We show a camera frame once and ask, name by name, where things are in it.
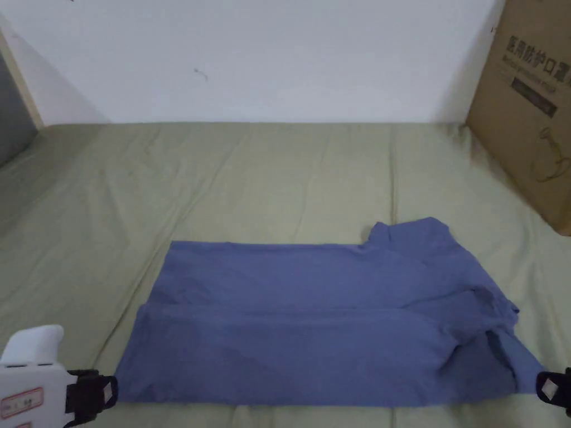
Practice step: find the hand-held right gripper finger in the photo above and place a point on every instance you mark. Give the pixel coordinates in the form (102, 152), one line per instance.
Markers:
(557, 385)

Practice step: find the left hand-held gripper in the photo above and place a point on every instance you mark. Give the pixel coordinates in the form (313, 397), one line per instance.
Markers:
(31, 383)

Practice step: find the dark blue shirt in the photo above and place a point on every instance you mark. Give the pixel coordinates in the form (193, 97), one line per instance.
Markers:
(312, 321)

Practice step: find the bed with pale green sheet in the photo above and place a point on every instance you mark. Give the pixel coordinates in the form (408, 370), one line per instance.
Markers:
(250, 178)

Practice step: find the brown cardboard carton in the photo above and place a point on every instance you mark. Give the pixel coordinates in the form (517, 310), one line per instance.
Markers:
(522, 111)

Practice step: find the wooden framed grey headboard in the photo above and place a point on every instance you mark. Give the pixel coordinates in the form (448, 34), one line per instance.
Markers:
(13, 116)

